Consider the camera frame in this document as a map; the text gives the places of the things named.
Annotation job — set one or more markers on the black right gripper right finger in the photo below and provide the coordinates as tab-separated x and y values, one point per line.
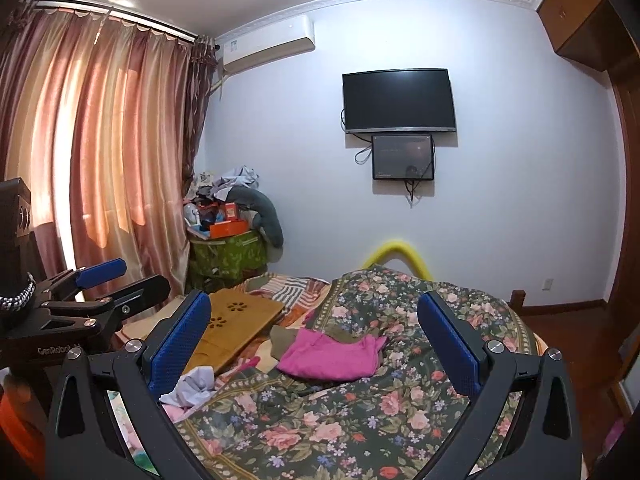
543	440

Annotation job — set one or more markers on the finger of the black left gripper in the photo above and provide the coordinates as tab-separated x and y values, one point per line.
101	273
136	298

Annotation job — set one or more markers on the dark floral bed quilt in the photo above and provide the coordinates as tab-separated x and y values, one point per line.
387	426

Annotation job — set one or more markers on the white crumpled cloth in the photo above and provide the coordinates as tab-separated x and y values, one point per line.
192	389

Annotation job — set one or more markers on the green patterned storage box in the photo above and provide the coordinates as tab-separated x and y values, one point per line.
224	263

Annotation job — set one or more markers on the black wall television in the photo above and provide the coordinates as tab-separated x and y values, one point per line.
418	100

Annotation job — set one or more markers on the wooden lap table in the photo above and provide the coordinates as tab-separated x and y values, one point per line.
236	318

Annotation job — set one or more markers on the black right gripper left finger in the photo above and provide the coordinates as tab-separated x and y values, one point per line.
83	440

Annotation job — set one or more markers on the striped bed sheet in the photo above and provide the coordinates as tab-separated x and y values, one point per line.
298	296

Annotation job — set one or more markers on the orange box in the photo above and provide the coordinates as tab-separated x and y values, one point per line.
228	228

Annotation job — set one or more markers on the grey stuffed toy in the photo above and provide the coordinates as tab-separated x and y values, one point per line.
260	213

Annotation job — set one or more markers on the pink pants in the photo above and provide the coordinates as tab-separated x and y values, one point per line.
333	364

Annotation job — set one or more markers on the wooden upper cabinet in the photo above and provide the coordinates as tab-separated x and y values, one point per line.
588	32

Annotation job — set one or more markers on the yellow foam bed rail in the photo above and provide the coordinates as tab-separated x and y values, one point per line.
404	252

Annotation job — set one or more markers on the white air conditioner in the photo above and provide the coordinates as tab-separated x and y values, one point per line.
257	45

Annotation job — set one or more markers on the pink striped curtain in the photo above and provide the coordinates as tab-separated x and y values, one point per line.
101	118

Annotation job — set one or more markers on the small black wall monitor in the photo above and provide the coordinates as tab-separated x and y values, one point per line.
403	157

